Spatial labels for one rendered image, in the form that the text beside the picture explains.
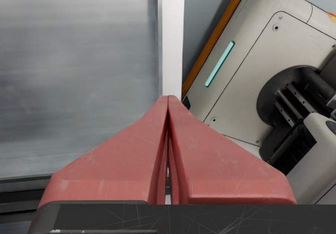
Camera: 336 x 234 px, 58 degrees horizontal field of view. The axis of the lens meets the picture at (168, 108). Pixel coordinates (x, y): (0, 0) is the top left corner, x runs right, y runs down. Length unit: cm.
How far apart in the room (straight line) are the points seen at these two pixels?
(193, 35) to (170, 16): 98
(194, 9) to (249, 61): 33
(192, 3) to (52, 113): 96
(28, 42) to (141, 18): 12
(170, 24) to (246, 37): 75
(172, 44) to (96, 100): 11
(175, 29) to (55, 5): 12
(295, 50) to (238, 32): 21
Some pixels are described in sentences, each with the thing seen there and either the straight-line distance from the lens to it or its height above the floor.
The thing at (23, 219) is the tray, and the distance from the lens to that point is 48.
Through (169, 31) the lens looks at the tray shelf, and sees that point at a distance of 33.
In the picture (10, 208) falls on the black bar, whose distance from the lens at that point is 49.
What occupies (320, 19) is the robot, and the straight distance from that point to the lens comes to 116.
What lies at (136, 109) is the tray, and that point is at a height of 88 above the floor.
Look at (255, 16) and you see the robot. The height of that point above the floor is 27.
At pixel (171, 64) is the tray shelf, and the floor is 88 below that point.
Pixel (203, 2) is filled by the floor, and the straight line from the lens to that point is 127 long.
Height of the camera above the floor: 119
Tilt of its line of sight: 55 degrees down
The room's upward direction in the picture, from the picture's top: 166 degrees clockwise
